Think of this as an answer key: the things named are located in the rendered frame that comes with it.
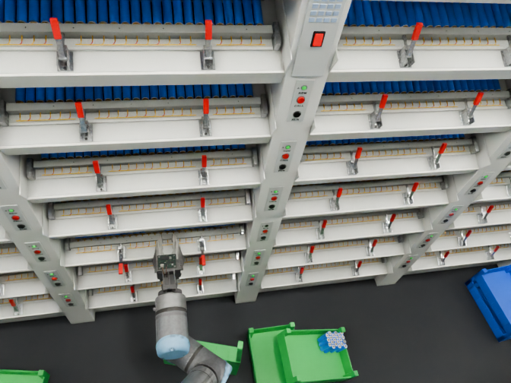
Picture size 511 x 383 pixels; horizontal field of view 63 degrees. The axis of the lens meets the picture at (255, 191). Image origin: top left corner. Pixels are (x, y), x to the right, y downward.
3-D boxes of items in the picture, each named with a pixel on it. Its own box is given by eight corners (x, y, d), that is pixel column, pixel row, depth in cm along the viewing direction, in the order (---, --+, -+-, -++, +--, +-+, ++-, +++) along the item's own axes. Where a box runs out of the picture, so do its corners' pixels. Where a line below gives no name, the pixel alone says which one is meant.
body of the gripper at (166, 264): (179, 251, 127) (182, 289, 121) (180, 262, 134) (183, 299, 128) (154, 253, 125) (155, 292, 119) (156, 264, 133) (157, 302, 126)
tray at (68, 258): (245, 250, 151) (249, 247, 142) (68, 267, 139) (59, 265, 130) (239, 196, 155) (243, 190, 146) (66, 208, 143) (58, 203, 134)
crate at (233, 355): (236, 375, 171) (239, 355, 176) (240, 362, 155) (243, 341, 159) (163, 363, 170) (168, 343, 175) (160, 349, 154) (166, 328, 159)
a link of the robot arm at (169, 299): (186, 314, 126) (153, 318, 124) (185, 299, 129) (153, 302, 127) (186, 305, 119) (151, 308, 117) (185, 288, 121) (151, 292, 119)
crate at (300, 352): (334, 333, 186) (344, 326, 181) (347, 381, 175) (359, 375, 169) (276, 334, 173) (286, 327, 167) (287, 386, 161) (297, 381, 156)
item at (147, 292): (236, 291, 182) (241, 291, 168) (90, 308, 170) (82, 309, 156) (232, 245, 186) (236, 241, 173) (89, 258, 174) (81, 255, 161)
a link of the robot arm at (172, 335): (158, 362, 119) (153, 355, 110) (156, 318, 125) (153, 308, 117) (191, 357, 120) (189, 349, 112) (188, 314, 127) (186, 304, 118)
